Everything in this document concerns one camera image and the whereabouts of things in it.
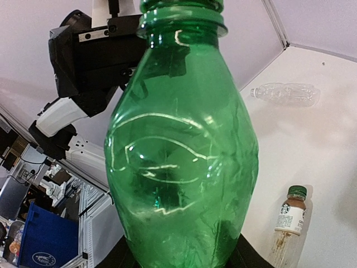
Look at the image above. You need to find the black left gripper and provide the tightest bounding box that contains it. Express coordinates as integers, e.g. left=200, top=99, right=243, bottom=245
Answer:
left=72, top=15, right=147, bottom=93

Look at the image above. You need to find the green bottle cap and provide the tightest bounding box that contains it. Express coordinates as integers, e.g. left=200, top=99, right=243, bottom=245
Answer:
left=139, top=0, right=224, bottom=13

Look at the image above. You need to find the green plastic bottle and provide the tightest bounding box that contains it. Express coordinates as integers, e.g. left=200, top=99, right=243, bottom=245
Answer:
left=104, top=6, right=258, bottom=267

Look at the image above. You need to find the clear plastic bottle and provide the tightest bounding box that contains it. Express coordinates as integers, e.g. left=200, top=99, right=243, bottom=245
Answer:
left=250, top=83, right=321, bottom=108

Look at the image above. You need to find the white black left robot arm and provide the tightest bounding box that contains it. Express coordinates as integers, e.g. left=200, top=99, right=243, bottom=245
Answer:
left=28, top=10, right=146, bottom=192

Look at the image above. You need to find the aluminium frame post left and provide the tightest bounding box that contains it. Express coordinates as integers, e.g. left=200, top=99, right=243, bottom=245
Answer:
left=262, top=0, right=290, bottom=50

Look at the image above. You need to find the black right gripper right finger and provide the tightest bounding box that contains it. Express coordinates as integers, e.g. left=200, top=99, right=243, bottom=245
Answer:
left=230, top=234, right=273, bottom=268

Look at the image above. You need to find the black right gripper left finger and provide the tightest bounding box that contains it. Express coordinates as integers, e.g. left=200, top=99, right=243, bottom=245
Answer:
left=96, top=236, right=134, bottom=268

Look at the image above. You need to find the coffee bottle with dark cap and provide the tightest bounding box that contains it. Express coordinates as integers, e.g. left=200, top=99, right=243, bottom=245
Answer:
left=268, top=185, right=307, bottom=267

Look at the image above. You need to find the blue plastic crate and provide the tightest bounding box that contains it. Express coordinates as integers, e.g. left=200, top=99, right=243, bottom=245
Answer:
left=17, top=203, right=79, bottom=267

